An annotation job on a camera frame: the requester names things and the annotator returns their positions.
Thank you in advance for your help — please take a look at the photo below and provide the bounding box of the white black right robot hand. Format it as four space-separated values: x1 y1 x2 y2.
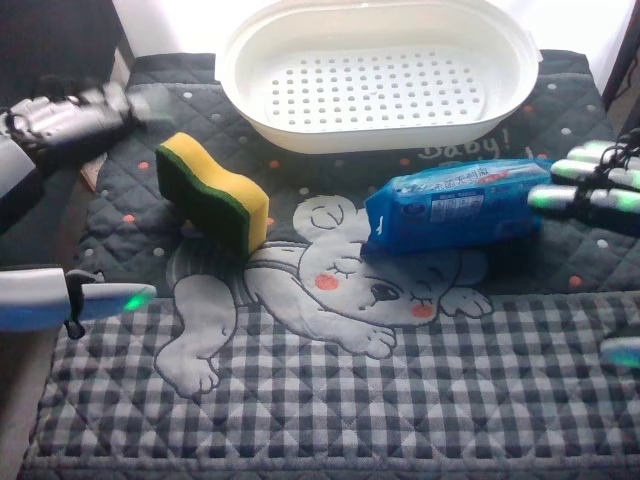
527 139 640 370

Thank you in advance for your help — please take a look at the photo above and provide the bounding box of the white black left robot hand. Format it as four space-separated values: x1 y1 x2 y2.
0 82 158 340

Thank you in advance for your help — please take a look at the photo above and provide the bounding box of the blue tissue packet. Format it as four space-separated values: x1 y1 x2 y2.
360 157 557 257

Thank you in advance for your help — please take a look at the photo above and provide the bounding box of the yellow green sponge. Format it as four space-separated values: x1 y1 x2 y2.
154 131 271 260

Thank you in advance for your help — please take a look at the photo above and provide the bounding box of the white perforated oval basin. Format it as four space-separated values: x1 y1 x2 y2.
213 0 544 156

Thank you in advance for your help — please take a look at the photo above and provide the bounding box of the grey bear print quilt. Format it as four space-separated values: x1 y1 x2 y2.
17 48 640 480

